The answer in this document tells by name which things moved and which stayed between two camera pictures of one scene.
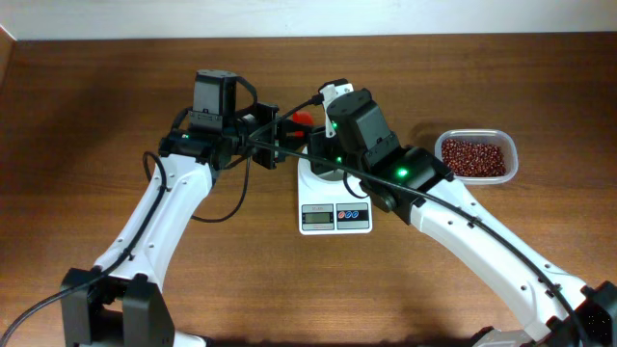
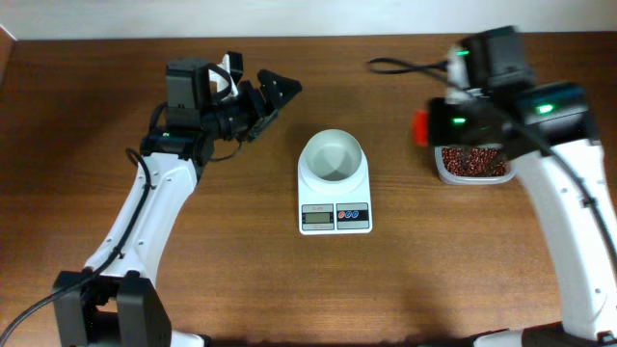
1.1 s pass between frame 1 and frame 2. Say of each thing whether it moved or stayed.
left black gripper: moved
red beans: stayed
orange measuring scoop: moved
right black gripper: moved
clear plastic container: stayed
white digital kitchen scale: stayed
